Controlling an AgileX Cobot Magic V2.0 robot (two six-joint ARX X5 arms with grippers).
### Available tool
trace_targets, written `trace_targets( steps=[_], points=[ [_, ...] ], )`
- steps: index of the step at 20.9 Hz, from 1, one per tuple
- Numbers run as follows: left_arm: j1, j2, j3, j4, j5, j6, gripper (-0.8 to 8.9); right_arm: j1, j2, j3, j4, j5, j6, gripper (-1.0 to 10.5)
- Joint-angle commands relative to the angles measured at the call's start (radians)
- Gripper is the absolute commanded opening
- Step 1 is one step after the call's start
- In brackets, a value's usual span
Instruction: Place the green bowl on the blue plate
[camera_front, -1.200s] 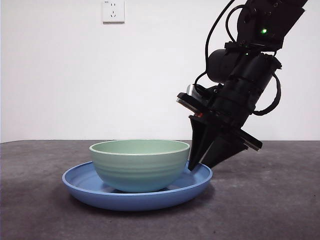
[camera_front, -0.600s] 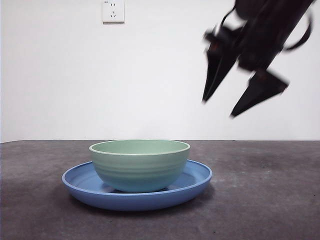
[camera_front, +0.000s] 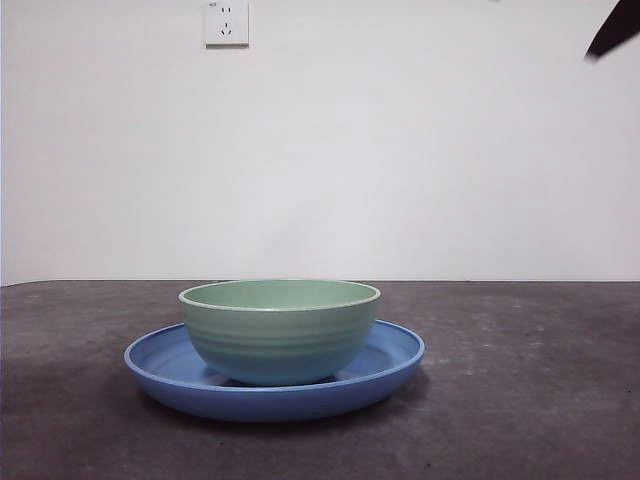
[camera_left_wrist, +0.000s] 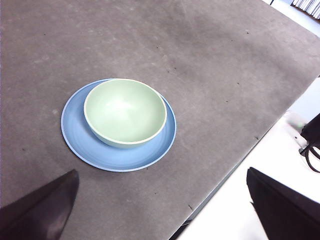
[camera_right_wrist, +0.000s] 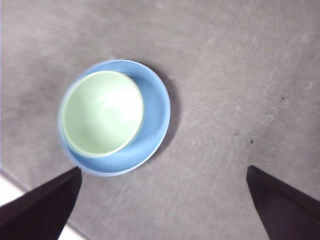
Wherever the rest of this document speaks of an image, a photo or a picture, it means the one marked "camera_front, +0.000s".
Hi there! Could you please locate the blue round plate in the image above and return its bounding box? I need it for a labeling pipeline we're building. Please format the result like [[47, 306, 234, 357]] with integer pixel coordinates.
[[123, 319, 427, 424]]

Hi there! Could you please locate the white wall socket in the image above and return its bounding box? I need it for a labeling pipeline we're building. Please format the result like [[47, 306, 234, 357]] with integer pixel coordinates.
[[203, 0, 251, 50]]

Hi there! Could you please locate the green ribbed bowl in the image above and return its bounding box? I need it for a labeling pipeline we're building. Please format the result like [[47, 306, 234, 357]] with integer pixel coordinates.
[[177, 278, 381, 387]]

